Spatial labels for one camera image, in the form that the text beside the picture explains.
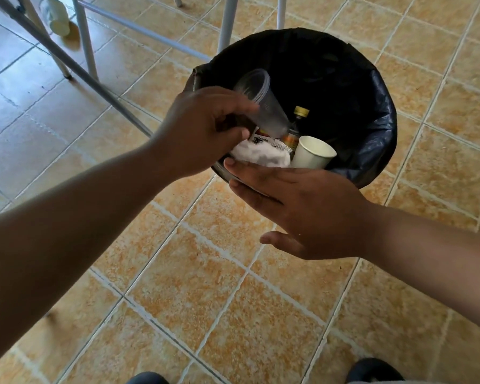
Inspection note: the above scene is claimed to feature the pale plastic cup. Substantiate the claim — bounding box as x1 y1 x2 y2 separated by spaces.
39 0 71 37

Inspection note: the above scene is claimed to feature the person's right hand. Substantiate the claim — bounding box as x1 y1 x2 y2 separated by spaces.
223 157 375 261

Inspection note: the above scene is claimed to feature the person's dark shoe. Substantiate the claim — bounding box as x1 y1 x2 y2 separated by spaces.
125 371 171 384
346 358 405 384

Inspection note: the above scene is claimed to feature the clear plastic cup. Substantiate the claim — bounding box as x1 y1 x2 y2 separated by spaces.
233 69 291 139

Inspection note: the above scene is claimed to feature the trash bin with black bag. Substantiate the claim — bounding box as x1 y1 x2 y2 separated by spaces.
191 27 398 189

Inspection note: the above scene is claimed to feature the thin grey metal leg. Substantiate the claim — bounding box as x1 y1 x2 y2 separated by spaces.
13 0 73 80

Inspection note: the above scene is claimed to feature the grey metal diagonal bar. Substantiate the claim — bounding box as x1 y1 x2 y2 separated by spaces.
0 0 155 139

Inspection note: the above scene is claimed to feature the person's right forearm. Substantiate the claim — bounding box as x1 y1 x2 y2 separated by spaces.
362 203 480 340

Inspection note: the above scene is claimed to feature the crumpled white tissue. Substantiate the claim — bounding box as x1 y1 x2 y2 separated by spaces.
229 138 292 169

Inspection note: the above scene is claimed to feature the white metal table frame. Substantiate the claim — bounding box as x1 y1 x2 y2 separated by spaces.
71 0 287 81

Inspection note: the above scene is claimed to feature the person's left dark shoe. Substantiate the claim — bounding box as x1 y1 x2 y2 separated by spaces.
125 371 171 384

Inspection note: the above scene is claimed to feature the white paper cup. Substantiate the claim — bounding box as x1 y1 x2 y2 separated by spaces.
291 135 338 170

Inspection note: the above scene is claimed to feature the brown bottle with yellow cap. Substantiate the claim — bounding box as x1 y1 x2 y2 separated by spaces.
281 106 310 153

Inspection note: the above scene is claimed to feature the printed paper wrapper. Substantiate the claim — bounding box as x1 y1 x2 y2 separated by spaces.
249 127 293 153

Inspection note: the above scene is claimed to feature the person's left forearm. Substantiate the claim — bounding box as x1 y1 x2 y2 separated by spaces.
0 137 172 372

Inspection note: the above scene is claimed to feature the person's left hand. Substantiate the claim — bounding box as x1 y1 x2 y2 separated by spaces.
155 86 261 180

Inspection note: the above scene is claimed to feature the person's right dark shoe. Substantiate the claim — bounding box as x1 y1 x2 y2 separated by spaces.
346 358 405 384

